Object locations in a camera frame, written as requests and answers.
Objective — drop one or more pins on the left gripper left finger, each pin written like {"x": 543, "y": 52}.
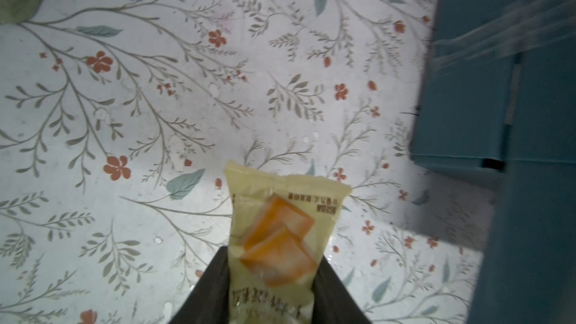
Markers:
{"x": 208, "y": 301}

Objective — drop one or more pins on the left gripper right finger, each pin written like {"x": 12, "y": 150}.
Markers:
{"x": 332, "y": 302}

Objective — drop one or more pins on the teal drawer cabinet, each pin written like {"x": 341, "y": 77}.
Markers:
{"x": 497, "y": 109}

